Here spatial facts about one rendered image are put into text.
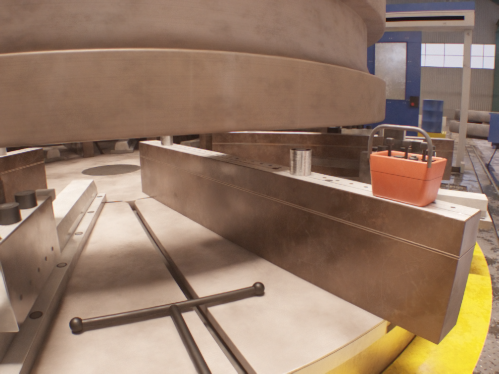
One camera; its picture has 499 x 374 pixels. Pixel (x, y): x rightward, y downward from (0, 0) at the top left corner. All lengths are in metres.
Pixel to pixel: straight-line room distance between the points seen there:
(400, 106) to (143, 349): 5.77
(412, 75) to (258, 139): 3.75
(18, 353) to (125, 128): 0.69
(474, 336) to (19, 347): 1.70
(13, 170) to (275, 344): 2.01
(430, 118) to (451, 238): 8.96
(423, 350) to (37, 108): 1.64
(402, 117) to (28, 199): 5.82
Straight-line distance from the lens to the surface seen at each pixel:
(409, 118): 6.25
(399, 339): 1.46
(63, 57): 1.10
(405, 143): 1.03
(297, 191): 1.24
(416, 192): 0.99
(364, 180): 2.12
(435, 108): 9.86
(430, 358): 1.56
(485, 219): 2.18
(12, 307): 0.89
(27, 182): 2.61
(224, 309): 1.15
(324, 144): 3.12
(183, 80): 1.12
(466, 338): 1.73
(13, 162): 2.51
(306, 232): 1.25
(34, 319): 1.15
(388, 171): 1.01
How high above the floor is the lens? 0.95
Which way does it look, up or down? 14 degrees down
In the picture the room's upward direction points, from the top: straight up
